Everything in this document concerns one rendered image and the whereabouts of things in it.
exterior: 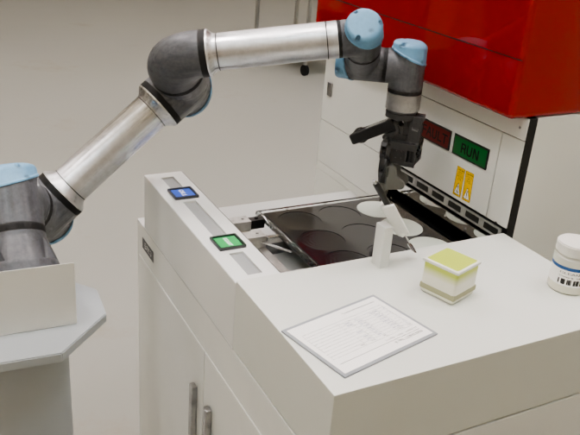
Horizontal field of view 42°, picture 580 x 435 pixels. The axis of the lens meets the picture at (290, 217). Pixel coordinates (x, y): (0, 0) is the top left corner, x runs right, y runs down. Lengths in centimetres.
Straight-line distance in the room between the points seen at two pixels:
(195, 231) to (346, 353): 49
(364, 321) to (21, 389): 69
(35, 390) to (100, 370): 122
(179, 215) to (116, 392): 118
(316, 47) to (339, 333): 59
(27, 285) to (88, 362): 140
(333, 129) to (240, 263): 88
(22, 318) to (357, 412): 67
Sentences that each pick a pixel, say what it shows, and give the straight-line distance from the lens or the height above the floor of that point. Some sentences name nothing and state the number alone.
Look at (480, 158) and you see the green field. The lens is 170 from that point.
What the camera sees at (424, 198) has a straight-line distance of 186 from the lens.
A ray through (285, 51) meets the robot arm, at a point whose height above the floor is 131.
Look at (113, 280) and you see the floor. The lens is 332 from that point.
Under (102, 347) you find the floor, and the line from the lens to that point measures 290.
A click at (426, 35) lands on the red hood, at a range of 176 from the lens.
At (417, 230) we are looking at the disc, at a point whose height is 90.
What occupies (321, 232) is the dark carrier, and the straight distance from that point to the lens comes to 170.
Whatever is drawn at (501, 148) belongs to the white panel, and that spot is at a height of 114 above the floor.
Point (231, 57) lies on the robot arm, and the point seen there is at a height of 129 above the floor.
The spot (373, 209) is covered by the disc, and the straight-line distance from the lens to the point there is 186.
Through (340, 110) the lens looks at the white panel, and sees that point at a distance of 217.
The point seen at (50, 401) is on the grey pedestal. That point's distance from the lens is 160.
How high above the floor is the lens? 162
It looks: 24 degrees down
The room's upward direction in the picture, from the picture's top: 5 degrees clockwise
